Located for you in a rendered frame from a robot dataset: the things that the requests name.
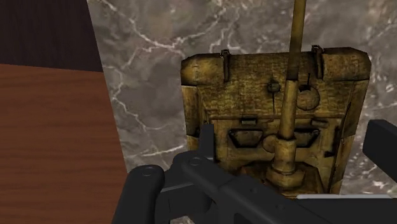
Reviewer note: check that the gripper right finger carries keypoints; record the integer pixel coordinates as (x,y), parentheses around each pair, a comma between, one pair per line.
(381,145)

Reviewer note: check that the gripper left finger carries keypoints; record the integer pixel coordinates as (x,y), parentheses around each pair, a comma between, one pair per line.
(204,186)

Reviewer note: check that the yellow-brown toy tank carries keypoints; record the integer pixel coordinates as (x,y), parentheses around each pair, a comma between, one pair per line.
(248,93)

